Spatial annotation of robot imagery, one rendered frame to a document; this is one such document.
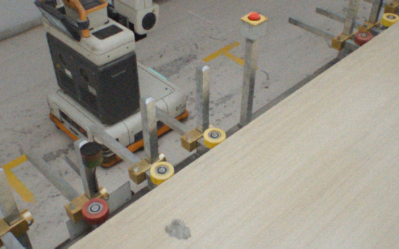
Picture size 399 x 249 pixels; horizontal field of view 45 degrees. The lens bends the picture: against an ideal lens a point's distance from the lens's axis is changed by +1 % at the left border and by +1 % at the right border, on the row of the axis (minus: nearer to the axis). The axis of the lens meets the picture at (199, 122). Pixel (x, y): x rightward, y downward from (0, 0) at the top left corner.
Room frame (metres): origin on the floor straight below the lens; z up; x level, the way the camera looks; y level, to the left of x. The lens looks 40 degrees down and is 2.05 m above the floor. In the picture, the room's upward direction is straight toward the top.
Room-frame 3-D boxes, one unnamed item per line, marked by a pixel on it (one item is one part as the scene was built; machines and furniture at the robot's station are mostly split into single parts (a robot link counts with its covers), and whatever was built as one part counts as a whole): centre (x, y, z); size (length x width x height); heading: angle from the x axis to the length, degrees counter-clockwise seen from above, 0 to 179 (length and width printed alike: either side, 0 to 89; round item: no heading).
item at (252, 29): (1.56, -0.20, 1.18); 0.07 x 0.07 x 0.08; 45
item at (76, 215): (1.01, 0.36, 0.85); 0.14 x 0.06 x 0.05; 135
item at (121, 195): (1.07, 0.34, 0.75); 0.26 x 0.01 x 0.10; 135
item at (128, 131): (2.38, 0.52, 0.16); 0.67 x 0.64 x 0.25; 134
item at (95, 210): (0.95, 0.32, 0.85); 0.08 x 0.08 x 0.11
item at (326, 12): (2.30, -0.81, 0.80); 0.43 x 0.03 x 0.04; 45
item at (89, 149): (1.00, 0.31, 1.00); 0.06 x 0.06 x 0.22; 45
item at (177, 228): (0.87, 0.06, 0.91); 0.09 x 0.07 x 0.02; 38
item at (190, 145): (1.37, 0.00, 0.82); 0.14 x 0.06 x 0.05; 135
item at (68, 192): (1.09, 0.46, 0.84); 0.43 x 0.03 x 0.04; 45
